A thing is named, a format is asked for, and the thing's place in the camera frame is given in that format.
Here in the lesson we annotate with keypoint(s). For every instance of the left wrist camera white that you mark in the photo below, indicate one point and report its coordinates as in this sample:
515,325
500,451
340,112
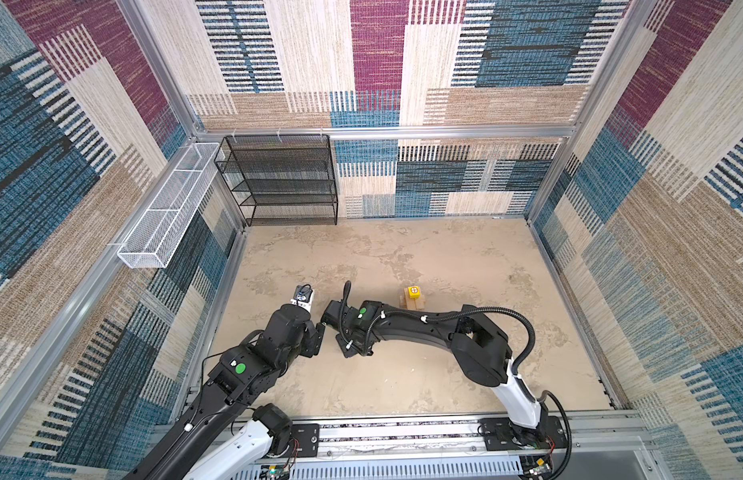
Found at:
302,297

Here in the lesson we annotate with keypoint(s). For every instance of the black wire shelf rack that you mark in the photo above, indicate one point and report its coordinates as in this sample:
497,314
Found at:
278,180

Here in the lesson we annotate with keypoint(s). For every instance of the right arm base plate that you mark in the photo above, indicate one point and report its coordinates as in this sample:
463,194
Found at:
500,434

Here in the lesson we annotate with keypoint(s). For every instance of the aluminium mounting rail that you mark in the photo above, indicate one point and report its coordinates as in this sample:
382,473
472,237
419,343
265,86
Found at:
602,445

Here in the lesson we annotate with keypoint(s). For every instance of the yellow cube block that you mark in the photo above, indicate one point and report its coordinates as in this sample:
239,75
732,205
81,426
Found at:
414,292

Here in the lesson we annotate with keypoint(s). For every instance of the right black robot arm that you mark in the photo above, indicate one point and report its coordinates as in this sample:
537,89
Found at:
480,347

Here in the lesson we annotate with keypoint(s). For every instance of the wood block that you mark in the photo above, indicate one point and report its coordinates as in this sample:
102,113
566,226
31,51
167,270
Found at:
413,304

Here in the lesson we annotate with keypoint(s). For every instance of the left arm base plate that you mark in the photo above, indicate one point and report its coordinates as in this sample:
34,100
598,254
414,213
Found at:
303,441

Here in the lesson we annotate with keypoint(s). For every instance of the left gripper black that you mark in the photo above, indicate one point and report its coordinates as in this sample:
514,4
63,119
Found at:
313,339

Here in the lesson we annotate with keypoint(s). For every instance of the white wire mesh basket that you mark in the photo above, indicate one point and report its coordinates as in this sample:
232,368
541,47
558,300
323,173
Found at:
159,230

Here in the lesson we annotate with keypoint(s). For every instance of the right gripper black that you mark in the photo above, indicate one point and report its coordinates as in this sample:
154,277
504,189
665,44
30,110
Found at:
347,351

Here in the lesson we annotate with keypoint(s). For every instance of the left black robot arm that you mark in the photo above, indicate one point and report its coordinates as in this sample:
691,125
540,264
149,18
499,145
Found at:
241,374

